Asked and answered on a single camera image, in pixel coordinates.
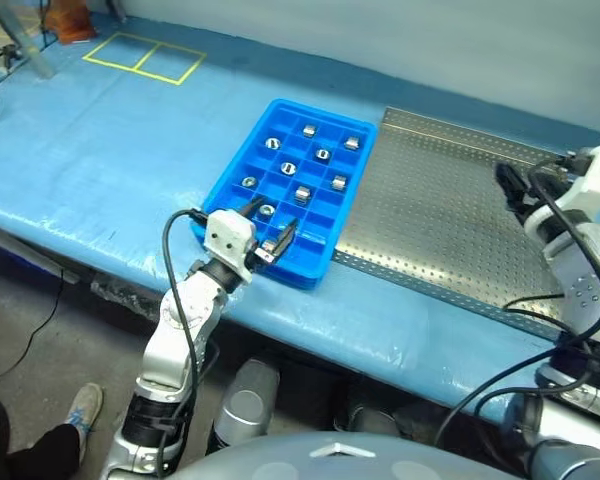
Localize perforated metal tray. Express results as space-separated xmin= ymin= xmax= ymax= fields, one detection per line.
xmin=329 ymin=105 xmax=600 ymax=351

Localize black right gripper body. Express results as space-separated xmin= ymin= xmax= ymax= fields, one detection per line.
xmin=528 ymin=153 xmax=590 ymax=212

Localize grey rounded shape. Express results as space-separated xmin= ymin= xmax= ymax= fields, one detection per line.
xmin=207 ymin=357 xmax=284 ymax=451
xmin=334 ymin=394 xmax=406 ymax=441

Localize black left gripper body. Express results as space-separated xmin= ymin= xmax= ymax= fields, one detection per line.
xmin=246 ymin=232 xmax=279 ymax=274

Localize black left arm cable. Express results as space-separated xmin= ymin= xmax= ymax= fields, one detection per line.
xmin=152 ymin=207 xmax=221 ymax=479

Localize blue compartment tray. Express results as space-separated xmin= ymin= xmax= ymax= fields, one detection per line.
xmin=188 ymin=98 xmax=379 ymax=291

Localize grey metal frame leg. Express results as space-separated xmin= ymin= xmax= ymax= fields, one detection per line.
xmin=0 ymin=0 xmax=56 ymax=79

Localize clear crumpled plastic wrap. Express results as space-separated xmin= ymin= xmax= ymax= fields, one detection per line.
xmin=89 ymin=277 xmax=161 ymax=316

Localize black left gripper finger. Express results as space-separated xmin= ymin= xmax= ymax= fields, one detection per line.
xmin=237 ymin=194 xmax=264 ymax=221
xmin=271 ymin=217 xmax=301 ymax=263

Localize black trouser leg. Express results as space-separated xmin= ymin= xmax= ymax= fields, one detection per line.
xmin=0 ymin=392 xmax=81 ymax=480

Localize grey robot torso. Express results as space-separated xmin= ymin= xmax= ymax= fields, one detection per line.
xmin=174 ymin=430 xmax=531 ymax=480

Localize worn grey shoe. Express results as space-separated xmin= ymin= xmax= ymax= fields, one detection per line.
xmin=64 ymin=382 xmax=104 ymax=464

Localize blue plastic table cover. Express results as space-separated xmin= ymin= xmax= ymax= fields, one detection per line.
xmin=0 ymin=9 xmax=600 ymax=426

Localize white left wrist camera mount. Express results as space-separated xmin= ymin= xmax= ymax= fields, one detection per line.
xmin=203 ymin=209 xmax=259 ymax=275

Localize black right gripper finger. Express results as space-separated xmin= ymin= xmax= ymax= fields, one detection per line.
xmin=503 ymin=187 xmax=537 ymax=220
xmin=495 ymin=162 xmax=532 ymax=192

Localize black floor cable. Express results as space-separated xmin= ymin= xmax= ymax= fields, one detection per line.
xmin=0 ymin=277 xmax=66 ymax=389

